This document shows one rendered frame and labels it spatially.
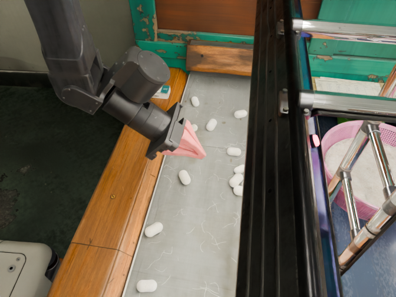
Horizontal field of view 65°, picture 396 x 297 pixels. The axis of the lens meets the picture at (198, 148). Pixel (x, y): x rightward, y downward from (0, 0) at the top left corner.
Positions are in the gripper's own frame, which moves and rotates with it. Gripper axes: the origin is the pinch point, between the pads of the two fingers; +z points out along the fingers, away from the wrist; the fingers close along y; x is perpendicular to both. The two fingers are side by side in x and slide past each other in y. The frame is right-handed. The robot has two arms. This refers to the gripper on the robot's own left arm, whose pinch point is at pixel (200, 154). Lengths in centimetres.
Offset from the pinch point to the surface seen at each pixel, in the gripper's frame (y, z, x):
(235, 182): 1.8, 12.0, 3.0
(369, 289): -13.2, 38.9, -8.4
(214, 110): 26.2, 7.4, 9.5
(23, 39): 116, -64, 120
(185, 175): 1.6, 3.5, 9.8
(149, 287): -22.1, 2.3, 10.9
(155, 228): -11.5, 0.9, 12.0
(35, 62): 116, -54, 132
